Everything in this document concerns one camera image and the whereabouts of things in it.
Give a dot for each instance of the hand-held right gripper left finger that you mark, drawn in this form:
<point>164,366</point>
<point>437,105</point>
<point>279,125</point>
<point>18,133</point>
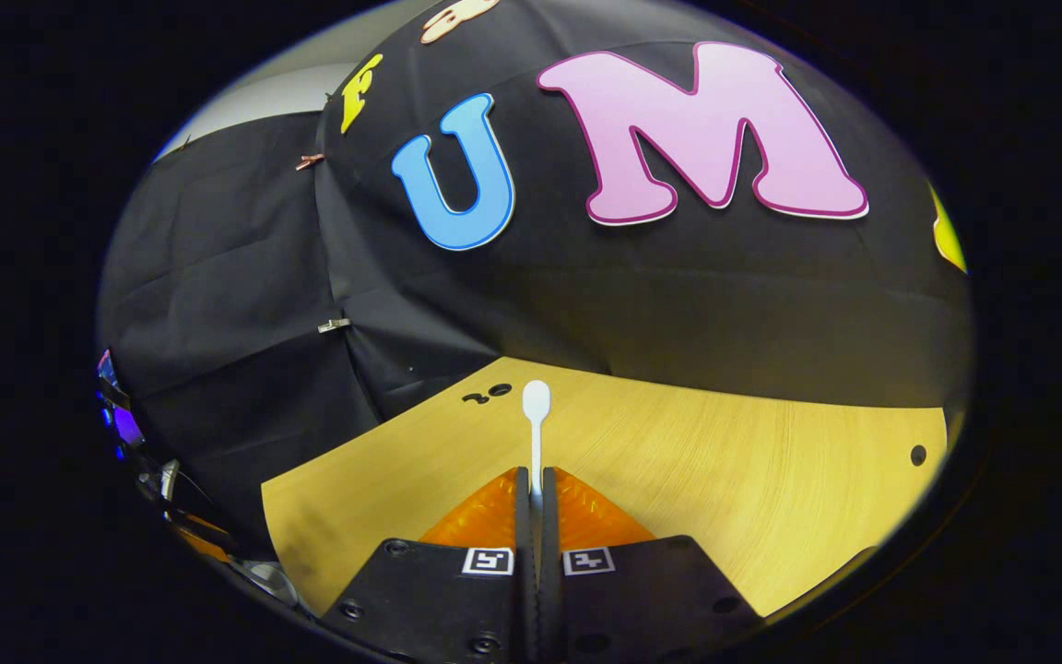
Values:
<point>439,599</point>

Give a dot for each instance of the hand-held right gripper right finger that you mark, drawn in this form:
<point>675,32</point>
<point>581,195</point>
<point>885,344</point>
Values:
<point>642,599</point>

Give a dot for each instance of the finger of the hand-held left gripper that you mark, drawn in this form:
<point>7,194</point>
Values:
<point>204,542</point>

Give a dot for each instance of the white toothbrush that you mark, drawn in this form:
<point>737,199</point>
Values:
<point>536,401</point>

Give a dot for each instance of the wooden desktop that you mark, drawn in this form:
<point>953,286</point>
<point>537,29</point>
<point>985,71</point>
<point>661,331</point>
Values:
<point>725,480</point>

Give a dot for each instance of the silver clip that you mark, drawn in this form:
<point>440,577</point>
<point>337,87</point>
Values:
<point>334,325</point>

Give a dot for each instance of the black backdrop cloth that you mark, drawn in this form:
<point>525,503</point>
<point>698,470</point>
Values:
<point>678,295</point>

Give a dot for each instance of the copper clip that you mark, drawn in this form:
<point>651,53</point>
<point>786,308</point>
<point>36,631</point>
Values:
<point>310,161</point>

